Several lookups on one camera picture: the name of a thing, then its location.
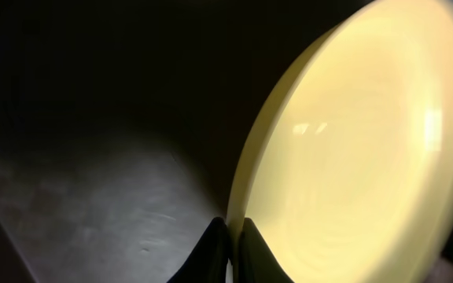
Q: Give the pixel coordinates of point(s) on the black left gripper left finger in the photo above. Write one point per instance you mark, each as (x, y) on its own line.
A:
(207, 263)

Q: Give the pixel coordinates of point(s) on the yellow plate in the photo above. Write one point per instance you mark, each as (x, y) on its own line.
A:
(347, 171)

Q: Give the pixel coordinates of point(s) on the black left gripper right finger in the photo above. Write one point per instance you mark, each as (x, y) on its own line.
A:
(256, 263)

